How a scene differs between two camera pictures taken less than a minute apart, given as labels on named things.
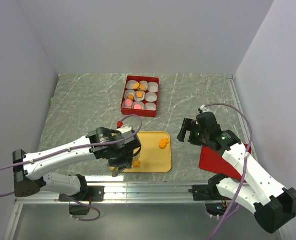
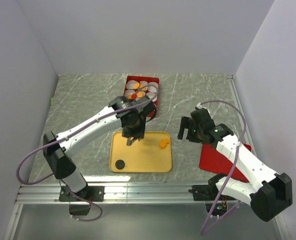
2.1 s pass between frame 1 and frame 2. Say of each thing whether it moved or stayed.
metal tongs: moved
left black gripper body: moved
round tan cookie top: stayed
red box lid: stayed
